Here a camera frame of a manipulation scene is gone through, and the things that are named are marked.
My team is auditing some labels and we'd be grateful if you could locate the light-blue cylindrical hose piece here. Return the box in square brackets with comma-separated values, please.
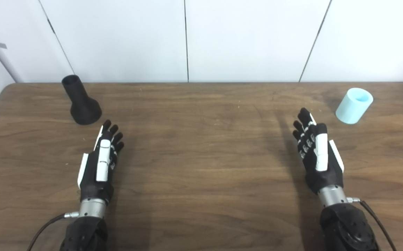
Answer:
[335, 88, 374, 124]

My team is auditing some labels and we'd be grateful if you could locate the black funnel-shaped nozzle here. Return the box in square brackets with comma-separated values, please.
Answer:
[61, 75, 102, 125]

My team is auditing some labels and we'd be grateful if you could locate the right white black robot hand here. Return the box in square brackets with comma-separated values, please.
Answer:
[293, 107, 345, 195]

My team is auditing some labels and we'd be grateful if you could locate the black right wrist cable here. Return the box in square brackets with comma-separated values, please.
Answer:
[347, 197, 397, 251]

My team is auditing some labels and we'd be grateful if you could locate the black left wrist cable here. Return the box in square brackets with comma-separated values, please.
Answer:
[27, 213, 80, 251]

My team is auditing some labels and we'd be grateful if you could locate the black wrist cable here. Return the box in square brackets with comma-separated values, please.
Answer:
[27, 213, 80, 251]
[347, 197, 397, 251]

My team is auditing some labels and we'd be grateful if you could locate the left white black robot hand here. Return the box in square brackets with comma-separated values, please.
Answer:
[77, 120, 125, 204]

